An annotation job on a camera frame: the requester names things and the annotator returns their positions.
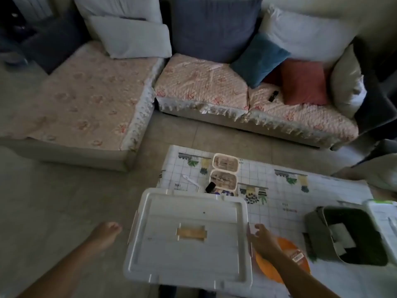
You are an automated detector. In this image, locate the white grid patterned tablecloth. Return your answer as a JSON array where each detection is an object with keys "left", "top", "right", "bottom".
[{"left": 156, "top": 144, "right": 397, "bottom": 298}]

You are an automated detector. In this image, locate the wide white back cushion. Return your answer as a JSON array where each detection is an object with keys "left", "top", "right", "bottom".
[{"left": 258, "top": 5, "right": 358, "bottom": 71}]

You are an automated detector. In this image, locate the orange plastic plate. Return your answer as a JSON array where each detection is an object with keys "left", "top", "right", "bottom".
[{"left": 255, "top": 236, "right": 311, "bottom": 285}]

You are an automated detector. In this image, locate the white paper piece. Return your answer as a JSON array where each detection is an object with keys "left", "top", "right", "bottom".
[{"left": 330, "top": 223, "right": 357, "bottom": 255}]

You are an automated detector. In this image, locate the white plastic storage box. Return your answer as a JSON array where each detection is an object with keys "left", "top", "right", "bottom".
[{"left": 123, "top": 187, "right": 254, "bottom": 293}]

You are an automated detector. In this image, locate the person's left forearm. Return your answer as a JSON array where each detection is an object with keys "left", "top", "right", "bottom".
[{"left": 16, "top": 241, "right": 104, "bottom": 298}]

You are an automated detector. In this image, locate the white plastic spoon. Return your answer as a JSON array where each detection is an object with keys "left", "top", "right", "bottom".
[{"left": 181, "top": 175, "right": 201, "bottom": 187}]

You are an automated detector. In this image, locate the white throw pillow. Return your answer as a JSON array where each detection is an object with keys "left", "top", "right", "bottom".
[{"left": 88, "top": 16, "right": 173, "bottom": 59}]

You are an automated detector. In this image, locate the floral quilted seat cover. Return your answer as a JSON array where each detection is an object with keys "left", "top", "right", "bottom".
[
  {"left": 154, "top": 53, "right": 250, "bottom": 121},
  {"left": 248, "top": 84, "right": 360, "bottom": 149}
]

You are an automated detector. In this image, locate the red throw pillow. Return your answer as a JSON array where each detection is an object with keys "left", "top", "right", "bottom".
[{"left": 280, "top": 58, "right": 331, "bottom": 106}]

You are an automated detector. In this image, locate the white plastic container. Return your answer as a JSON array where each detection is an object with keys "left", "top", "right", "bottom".
[{"left": 362, "top": 199, "right": 397, "bottom": 265}]

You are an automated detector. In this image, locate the person's right forearm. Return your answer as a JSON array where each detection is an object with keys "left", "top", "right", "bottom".
[{"left": 264, "top": 248, "right": 342, "bottom": 298}]

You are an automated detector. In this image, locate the dark grey sofa armrest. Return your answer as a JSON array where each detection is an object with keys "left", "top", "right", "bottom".
[{"left": 350, "top": 36, "right": 397, "bottom": 137}]

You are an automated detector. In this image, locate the small beige basket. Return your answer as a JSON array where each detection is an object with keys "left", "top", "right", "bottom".
[
  {"left": 212, "top": 153, "right": 240, "bottom": 171},
  {"left": 210, "top": 169, "right": 239, "bottom": 192}
]

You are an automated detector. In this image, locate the large floral quilted sofa cover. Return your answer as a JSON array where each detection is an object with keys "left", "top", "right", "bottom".
[{"left": 0, "top": 40, "right": 165, "bottom": 152}]

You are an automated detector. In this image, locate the person's left hand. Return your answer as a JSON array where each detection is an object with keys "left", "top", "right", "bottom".
[{"left": 87, "top": 221, "right": 123, "bottom": 254}]

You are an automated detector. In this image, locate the teal throw pillow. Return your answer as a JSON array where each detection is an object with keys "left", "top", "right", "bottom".
[{"left": 231, "top": 33, "right": 292, "bottom": 90}]

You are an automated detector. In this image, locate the person's right hand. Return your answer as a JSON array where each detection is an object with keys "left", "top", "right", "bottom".
[{"left": 247, "top": 223, "right": 284, "bottom": 261}]

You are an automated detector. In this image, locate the dark blue back cushion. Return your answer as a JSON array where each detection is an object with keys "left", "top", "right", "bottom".
[{"left": 171, "top": 0, "right": 264, "bottom": 64}]

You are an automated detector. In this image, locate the beige sectional sofa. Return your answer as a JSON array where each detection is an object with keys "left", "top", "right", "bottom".
[{"left": 0, "top": 0, "right": 397, "bottom": 172}]

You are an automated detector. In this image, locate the dark blue throw pillow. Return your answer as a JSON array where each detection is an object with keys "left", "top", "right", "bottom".
[{"left": 21, "top": 15, "right": 91, "bottom": 75}]

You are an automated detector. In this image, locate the cream throw pillow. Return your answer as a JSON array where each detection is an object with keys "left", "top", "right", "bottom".
[{"left": 329, "top": 43, "right": 367, "bottom": 119}]

